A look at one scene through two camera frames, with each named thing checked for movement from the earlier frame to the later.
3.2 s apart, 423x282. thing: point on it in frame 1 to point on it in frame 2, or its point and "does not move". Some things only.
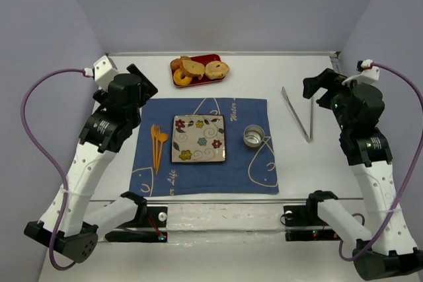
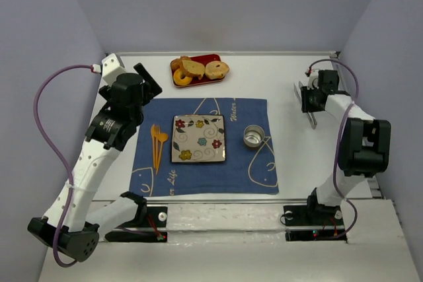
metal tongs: x=308 y=139 to x=310 y=114
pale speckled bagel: x=216 y=69 does not move
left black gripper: x=144 y=81 does not move
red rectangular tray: x=203 y=59 does not move
